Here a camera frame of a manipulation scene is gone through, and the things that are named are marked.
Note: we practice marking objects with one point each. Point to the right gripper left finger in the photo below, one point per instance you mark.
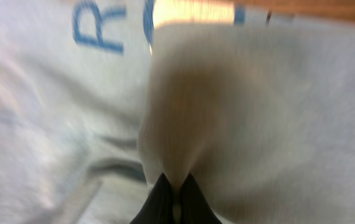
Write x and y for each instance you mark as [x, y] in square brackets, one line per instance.
[158, 207]

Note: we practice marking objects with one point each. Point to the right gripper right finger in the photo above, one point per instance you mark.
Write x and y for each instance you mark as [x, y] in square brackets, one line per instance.
[194, 207]

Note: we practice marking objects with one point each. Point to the light blue t-shirt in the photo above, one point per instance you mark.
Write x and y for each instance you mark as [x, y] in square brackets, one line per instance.
[99, 98]

